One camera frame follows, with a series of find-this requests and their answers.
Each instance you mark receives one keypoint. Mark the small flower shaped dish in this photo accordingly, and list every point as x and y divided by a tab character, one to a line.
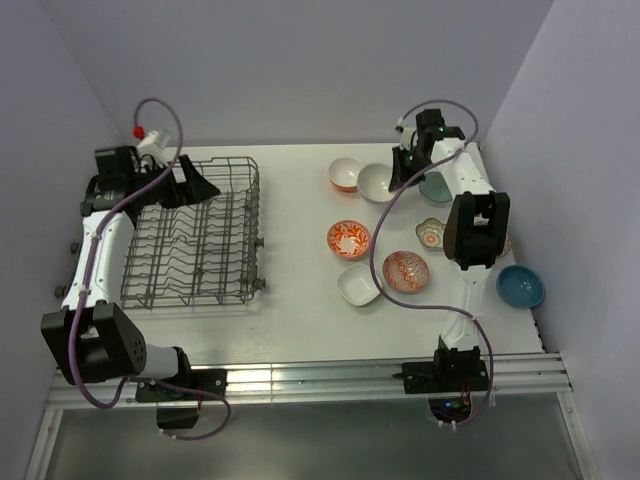
430	233

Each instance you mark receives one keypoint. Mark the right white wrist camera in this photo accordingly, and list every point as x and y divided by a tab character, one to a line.
407	133

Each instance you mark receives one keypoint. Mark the aluminium mounting rail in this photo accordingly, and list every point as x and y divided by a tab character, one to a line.
364	380

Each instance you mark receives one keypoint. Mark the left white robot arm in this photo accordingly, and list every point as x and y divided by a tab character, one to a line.
90	337

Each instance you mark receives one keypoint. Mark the white bowl orange outside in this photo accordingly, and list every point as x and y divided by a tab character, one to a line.
343	173

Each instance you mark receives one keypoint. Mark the white square bowl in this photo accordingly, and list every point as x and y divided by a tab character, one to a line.
356	285

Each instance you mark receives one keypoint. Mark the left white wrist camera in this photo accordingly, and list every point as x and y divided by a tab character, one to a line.
153	146

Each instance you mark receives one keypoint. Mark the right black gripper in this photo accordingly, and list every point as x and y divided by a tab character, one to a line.
400	175

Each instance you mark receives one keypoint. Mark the pale teal bowl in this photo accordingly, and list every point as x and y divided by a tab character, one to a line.
434	188

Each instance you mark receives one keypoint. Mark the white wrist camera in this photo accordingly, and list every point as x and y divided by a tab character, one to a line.
407	133
153	146

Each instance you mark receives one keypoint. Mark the blue glazed bowl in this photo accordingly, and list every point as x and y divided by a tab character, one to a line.
520	287

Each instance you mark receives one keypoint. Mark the brown geometric pattern bowl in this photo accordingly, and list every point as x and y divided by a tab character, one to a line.
506	247

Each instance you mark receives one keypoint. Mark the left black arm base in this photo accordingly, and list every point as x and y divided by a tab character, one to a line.
179	403

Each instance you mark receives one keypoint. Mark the grey wire dish rack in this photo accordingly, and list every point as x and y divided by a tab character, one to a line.
201	255

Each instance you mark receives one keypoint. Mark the plain white round bowl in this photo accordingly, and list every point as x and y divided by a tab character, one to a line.
373	183

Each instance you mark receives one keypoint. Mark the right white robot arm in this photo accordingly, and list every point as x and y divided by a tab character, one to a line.
475	231

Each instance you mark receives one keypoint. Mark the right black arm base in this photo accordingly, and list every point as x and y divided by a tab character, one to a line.
450	370

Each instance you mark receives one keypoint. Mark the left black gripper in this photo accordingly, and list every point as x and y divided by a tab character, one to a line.
194	189

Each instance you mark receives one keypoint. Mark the orange floral pattern bowl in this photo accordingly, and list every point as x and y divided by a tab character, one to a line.
348	239

